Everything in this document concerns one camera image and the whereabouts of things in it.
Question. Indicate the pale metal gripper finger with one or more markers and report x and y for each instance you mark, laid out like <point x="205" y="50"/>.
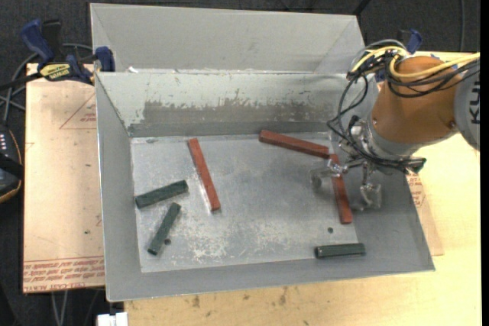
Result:
<point x="370" y="196"/>
<point x="331" y="168"/>

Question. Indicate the grey metal bin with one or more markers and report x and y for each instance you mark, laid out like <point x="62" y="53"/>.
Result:
<point x="267" y="202"/>

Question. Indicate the brown cardboard board red print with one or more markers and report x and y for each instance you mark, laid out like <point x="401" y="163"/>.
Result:
<point x="57" y="172"/>

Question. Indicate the red-brown flat block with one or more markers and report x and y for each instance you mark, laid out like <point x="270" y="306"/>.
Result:
<point x="343" y="202"/>
<point x="204" y="175"/>
<point x="294" y="144"/>

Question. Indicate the dark green flat block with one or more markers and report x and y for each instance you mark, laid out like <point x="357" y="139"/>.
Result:
<point x="340" y="250"/>
<point x="165" y="228"/>
<point x="161" y="194"/>

